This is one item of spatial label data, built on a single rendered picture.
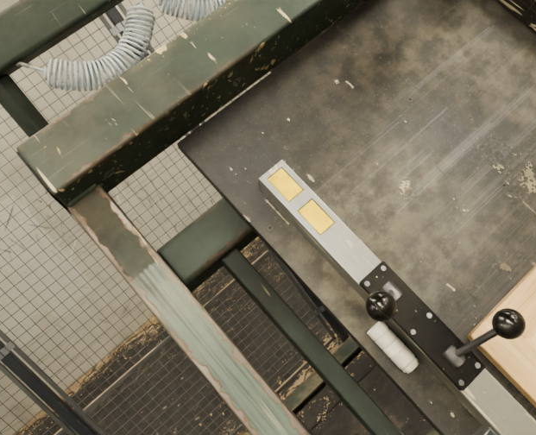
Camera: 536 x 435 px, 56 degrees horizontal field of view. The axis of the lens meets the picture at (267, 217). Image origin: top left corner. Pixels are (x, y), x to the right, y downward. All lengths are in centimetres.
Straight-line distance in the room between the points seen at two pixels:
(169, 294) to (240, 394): 17
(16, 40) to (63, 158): 52
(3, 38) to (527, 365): 116
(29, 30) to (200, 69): 54
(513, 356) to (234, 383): 40
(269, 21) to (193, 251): 39
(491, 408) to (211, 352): 39
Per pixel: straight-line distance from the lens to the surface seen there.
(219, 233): 84
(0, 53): 126
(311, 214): 77
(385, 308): 63
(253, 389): 72
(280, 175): 79
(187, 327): 73
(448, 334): 77
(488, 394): 79
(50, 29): 126
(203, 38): 85
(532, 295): 86
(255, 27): 86
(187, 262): 83
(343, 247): 76
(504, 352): 83
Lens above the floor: 190
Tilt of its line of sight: 19 degrees down
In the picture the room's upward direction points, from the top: 35 degrees counter-clockwise
